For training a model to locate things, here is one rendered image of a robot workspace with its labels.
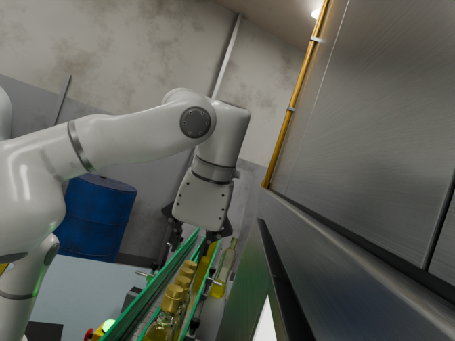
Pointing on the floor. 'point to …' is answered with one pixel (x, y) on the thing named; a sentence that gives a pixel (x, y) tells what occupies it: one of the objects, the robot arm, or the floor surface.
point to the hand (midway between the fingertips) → (189, 245)
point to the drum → (95, 217)
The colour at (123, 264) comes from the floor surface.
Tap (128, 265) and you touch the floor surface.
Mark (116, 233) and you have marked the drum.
